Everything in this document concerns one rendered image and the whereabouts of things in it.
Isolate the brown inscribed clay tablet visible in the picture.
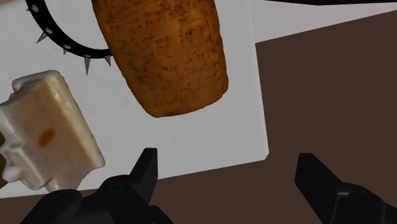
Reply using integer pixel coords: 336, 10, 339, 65
91, 0, 230, 118

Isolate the cream white block figure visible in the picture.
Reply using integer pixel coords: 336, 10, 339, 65
0, 69, 106, 192

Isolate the black spiked collar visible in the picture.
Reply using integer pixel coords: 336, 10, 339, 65
24, 0, 113, 76

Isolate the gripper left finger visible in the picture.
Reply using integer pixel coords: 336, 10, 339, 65
20, 147, 174, 224

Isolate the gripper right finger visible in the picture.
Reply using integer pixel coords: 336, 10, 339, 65
294, 152, 397, 224

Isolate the white table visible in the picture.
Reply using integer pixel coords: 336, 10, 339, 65
0, 0, 270, 199

